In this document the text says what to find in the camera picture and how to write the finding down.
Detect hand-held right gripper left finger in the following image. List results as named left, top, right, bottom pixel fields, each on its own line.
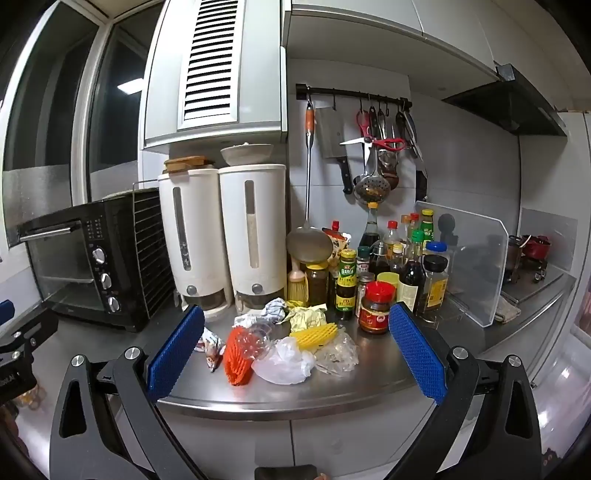
left=48, top=305, right=206, bottom=480

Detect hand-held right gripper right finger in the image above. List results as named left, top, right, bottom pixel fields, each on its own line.
left=385, top=302, right=550, bottom=480

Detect orange foam net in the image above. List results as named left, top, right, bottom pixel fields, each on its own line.
left=223, top=325, right=259, bottom=387

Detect yellow foam net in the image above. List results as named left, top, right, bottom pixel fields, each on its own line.
left=290, top=322, right=341, bottom=354

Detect printed snack wrapper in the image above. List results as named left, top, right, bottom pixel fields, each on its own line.
left=196, top=329, right=227, bottom=373

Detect red lid chili jar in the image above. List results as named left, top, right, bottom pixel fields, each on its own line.
left=359, top=281, right=397, bottom=335

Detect large dark soy bottle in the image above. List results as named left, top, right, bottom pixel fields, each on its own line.
left=398, top=229, right=428, bottom=315

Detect black lid spice jar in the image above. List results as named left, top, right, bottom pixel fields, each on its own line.
left=421, top=255, right=450, bottom=317

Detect black toaster oven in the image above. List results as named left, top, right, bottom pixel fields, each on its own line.
left=16, top=198, right=174, bottom=333

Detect clear plastic cup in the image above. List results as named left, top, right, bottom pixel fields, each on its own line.
left=233, top=323, right=278, bottom=361

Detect clear plastic wrap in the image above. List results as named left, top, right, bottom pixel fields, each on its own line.
left=316, top=330, right=360, bottom=376

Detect green label sauce bottle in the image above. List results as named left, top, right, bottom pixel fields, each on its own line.
left=335, top=249, right=359, bottom=322

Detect grey dish cloth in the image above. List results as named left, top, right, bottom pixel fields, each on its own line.
left=494, top=295, right=522, bottom=324

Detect metal spout oil bottle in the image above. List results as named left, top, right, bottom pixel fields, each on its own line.
left=372, top=240, right=391, bottom=278

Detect white plastic bag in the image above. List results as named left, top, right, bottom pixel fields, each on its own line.
left=252, top=336, right=319, bottom=385

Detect clear splash guard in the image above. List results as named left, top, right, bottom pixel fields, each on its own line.
left=413, top=200, right=509, bottom=328

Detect crumpled white blue paper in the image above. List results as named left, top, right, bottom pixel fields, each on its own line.
left=261, top=298, right=290, bottom=322

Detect crumpled pale yellow paper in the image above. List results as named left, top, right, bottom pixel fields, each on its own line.
left=288, top=307, right=327, bottom=333

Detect yellow lid pickle jar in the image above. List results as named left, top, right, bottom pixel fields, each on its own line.
left=305, top=263, right=330, bottom=308

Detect red cap seasoning bottle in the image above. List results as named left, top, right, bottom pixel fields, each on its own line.
left=383, top=220, right=402, bottom=259

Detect white grain dispenser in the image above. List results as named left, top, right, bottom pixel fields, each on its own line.
left=218, top=164, right=289, bottom=315
left=157, top=167, right=232, bottom=322

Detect tall dark vinegar bottle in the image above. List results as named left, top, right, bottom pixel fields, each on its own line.
left=359, top=202, right=383, bottom=260

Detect yellow cap green bottle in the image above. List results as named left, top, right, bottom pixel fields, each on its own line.
left=419, top=209, right=436, bottom=245

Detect gas stove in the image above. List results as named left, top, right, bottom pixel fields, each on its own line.
left=502, top=234, right=565, bottom=298

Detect red cap squeeze pouch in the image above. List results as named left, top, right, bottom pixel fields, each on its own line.
left=322, top=220, right=352, bottom=265

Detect red cooking pot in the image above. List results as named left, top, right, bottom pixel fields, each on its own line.
left=522, top=235, right=553, bottom=262

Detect metal slotted ladle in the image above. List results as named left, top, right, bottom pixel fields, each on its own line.
left=353, top=108, right=392, bottom=204

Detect brown soup ladle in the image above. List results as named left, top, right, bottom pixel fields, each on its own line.
left=379, top=150, right=400, bottom=190

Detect brown lidded box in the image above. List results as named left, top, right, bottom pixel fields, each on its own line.
left=163, top=156, right=216, bottom=174

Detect white bowl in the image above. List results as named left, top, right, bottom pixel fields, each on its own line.
left=220, top=143, right=274, bottom=167

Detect window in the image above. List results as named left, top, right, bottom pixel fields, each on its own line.
left=0, top=0, right=163, bottom=259

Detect metal kitchen tongs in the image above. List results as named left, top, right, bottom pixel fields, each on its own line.
left=397, top=108, right=424, bottom=162

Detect black range hood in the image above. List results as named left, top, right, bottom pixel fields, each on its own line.
left=441, top=62, right=568, bottom=137

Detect white vented cabinet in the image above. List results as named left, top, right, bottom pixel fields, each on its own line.
left=142, top=0, right=288, bottom=154

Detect peach handled dish brush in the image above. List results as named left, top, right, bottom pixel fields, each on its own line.
left=287, top=258, right=309, bottom=305

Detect red handled scissors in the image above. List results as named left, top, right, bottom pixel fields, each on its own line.
left=339, top=109, right=406, bottom=154

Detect steel cleaver black handle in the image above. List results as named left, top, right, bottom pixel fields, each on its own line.
left=316, top=107, right=354, bottom=195

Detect black hook rail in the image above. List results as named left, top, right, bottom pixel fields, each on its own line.
left=295, top=83, right=413, bottom=112

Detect white wall cabinet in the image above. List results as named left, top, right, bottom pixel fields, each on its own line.
left=281, top=0, right=513, bottom=85

